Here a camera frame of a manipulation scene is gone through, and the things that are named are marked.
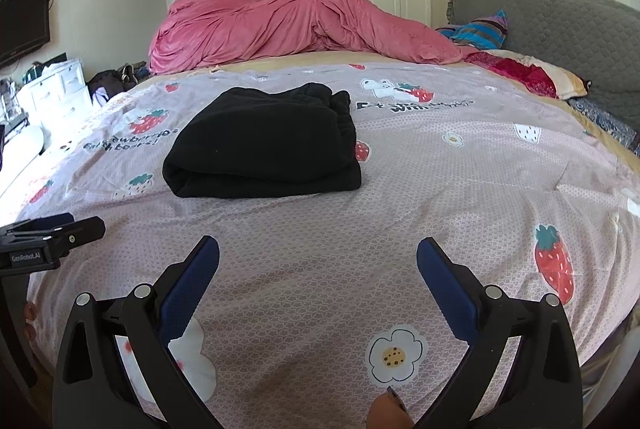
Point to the pink duvet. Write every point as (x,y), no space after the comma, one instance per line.
(280,29)

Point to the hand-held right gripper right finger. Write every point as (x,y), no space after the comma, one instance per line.
(445,286)

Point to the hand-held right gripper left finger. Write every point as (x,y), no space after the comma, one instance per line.
(192,284)

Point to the blue patterned cloth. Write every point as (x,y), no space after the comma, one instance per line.
(605,119)

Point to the white drawer cabinet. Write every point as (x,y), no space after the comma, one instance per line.
(55,84)

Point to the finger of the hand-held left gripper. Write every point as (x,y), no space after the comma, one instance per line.
(35,224)
(82,233)

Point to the bed with beige sheet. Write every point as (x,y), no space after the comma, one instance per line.
(310,58)

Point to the person's left hand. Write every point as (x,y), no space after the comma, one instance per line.
(31,321)

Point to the dark clothes pile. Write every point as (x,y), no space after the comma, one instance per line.
(107,84)

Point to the striped colourful cloth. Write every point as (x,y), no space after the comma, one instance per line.
(480,34)

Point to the person's right hand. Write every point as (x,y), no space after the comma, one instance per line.
(385,411)

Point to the red patterned pillow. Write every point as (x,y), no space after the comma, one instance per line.
(525,74)

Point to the black sweater with orange cuffs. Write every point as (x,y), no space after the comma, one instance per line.
(260,144)

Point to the grey quilted headboard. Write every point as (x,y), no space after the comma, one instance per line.
(565,34)

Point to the strawberry printed blanket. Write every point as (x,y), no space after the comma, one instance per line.
(350,259)

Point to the black television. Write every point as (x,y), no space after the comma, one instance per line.
(20,26)

